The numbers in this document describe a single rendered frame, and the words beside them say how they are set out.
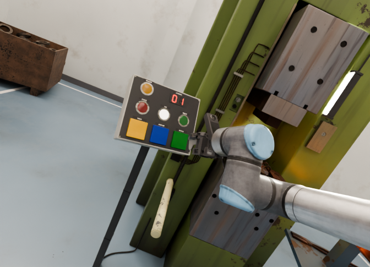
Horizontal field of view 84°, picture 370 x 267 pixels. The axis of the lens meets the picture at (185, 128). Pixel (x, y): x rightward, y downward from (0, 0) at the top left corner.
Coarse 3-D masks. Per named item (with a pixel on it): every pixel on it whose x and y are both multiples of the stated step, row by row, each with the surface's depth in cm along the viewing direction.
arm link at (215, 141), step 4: (220, 128) 64; (224, 128) 62; (216, 132) 63; (220, 132) 61; (216, 136) 61; (220, 136) 60; (212, 140) 63; (216, 140) 61; (212, 144) 63; (216, 144) 61; (216, 148) 61; (220, 148) 60; (216, 152) 63; (220, 152) 61
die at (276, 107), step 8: (248, 96) 136; (256, 96) 120; (264, 96) 107; (272, 96) 100; (256, 104) 114; (264, 104) 102; (272, 104) 101; (280, 104) 101; (288, 104) 100; (272, 112) 102; (280, 112) 102; (288, 112) 101; (296, 112) 101; (304, 112) 101; (288, 120) 102; (296, 120) 102
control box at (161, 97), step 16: (144, 80) 88; (128, 96) 84; (144, 96) 87; (160, 96) 90; (192, 96) 98; (128, 112) 83; (144, 112) 86; (176, 112) 94; (192, 112) 98; (176, 128) 93; (192, 128) 97; (144, 144) 86
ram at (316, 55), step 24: (288, 24) 104; (312, 24) 90; (336, 24) 90; (288, 48) 94; (312, 48) 93; (336, 48) 92; (264, 72) 108; (288, 72) 96; (312, 72) 96; (336, 72) 95; (288, 96) 99; (312, 96) 98
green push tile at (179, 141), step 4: (176, 132) 92; (180, 132) 93; (172, 136) 92; (176, 136) 92; (180, 136) 93; (184, 136) 94; (172, 140) 91; (176, 140) 92; (180, 140) 93; (184, 140) 94; (172, 144) 91; (176, 144) 92; (180, 144) 92; (184, 144) 94; (176, 148) 92; (180, 148) 92; (184, 148) 93
